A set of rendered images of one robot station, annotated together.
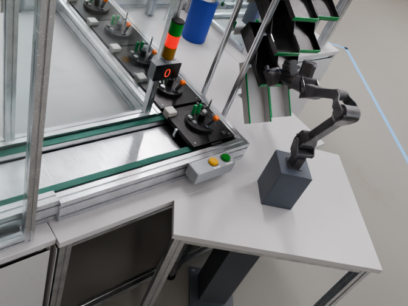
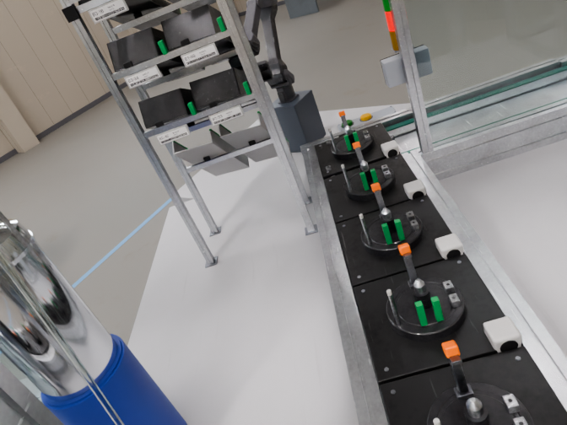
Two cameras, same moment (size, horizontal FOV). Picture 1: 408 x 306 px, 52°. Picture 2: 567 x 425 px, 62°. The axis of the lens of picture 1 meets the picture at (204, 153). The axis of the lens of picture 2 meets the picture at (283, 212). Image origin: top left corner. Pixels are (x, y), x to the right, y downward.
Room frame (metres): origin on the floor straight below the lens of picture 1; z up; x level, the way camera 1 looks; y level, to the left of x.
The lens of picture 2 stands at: (2.38, 1.14, 1.64)
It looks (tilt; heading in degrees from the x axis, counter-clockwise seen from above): 30 degrees down; 243
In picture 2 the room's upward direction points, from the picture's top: 23 degrees counter-clockwise
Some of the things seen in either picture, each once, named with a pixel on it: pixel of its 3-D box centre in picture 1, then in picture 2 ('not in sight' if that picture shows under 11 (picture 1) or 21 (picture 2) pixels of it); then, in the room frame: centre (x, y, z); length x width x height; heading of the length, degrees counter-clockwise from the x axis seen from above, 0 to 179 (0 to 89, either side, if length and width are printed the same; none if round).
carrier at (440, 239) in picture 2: not in sight; (388, 222); (1.80, 0.48, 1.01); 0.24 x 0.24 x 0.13; 54
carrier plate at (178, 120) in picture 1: (198, 124); (353, 150); (1.50, 0.07, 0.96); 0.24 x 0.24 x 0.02; 54
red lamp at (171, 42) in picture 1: (172, 39); (396, 18); (1.42, 0.28, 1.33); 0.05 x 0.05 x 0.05
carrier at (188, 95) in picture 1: (170, 81); (366, 173); (1.66, 0.28, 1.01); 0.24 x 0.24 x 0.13; 54
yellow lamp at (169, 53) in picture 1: (169, 51); (400, 37); (1.42, 0.28, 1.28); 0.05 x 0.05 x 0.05
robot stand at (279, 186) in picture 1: (283, 180); (296, 121); (1.39, -0.36, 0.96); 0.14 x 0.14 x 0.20; 18
